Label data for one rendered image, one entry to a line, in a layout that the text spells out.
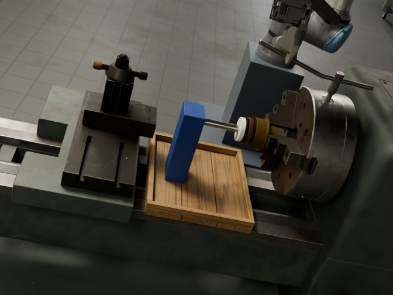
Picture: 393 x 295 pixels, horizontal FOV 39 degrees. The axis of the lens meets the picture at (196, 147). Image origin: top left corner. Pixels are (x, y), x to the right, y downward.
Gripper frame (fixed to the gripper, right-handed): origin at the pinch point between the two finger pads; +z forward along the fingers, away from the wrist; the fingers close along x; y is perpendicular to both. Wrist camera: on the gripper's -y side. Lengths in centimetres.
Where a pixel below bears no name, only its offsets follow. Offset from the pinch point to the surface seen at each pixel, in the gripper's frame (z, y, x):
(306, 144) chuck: 20.4, -10.1, -0.8
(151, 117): 24.7, 29.1, -21.9
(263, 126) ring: 19.3, -0.5, -10.1
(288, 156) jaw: 24.4, -6.0, -0.2
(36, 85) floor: 50, 85, -231
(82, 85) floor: 46, 57, -243
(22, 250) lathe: 74, 58, -28
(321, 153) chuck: 21.3, -13.6, 2.5
